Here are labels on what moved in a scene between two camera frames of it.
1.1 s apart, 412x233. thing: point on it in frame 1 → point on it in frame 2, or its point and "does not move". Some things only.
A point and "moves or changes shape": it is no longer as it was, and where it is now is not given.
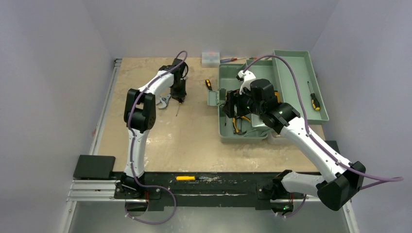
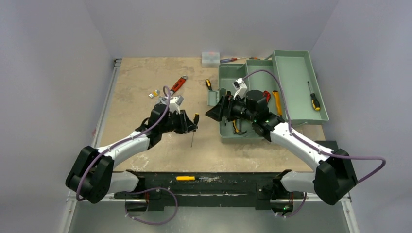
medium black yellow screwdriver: x=180 y=104 moves or changes shape
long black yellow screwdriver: x=315 y=103 does not move
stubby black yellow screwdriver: x=208 y=84 does not move
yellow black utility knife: x=276 y=93 does not move
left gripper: x=180 y=95 → x=183 y=127
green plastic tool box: x=293 y=74 does not move
